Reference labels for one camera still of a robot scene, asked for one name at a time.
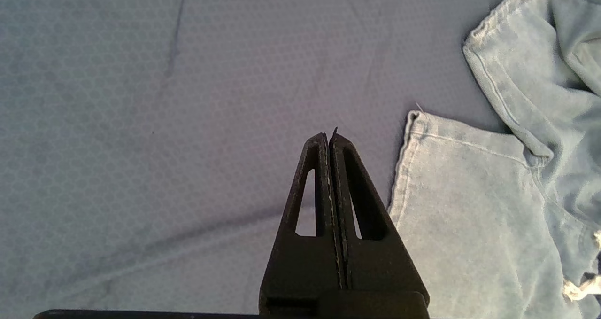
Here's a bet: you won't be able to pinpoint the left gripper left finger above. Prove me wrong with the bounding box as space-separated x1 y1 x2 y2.
261 132 346 289

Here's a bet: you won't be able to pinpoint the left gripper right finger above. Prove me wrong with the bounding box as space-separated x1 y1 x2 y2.
331 127 425 291

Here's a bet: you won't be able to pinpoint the light blue denim shorts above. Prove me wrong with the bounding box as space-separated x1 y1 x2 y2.
387 0 601 319

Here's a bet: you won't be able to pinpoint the dark blue bed sheet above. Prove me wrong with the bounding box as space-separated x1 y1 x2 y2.
0 0 540 315

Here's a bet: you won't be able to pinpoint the white drawstring cord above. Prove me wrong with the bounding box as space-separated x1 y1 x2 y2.
562 230 601 303

